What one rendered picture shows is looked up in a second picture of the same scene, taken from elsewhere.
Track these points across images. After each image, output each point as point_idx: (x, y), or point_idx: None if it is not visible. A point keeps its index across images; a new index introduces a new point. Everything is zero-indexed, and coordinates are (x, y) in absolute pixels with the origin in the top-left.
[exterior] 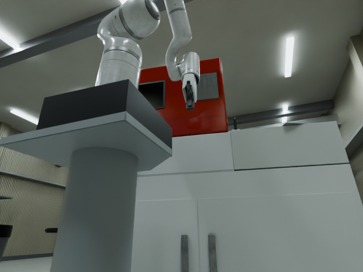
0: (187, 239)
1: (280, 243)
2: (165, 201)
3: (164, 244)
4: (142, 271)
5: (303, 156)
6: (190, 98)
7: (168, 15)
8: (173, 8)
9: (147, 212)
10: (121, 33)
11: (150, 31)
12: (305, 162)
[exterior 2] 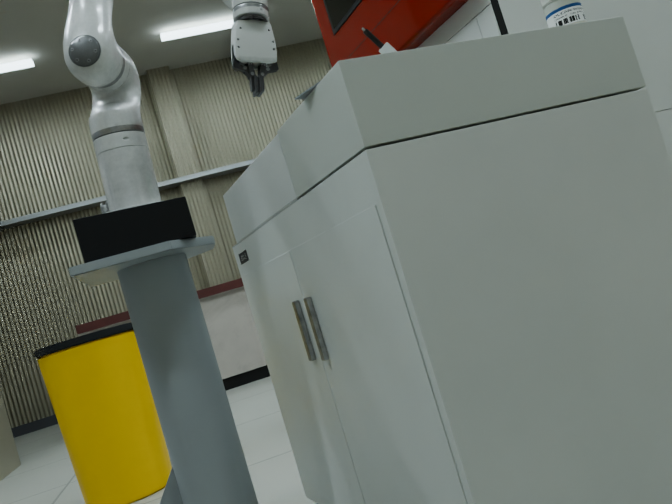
0: (297, 306)
1: (347, 300)
2: (276, 260)
3: (292, 313)
4: (292, 344)
5: (330, 153)
6: (249, 75)
7: None
8: None
9: (273, 277)
10: (100, 90)
11: (109, 71)
12: (334, 163)
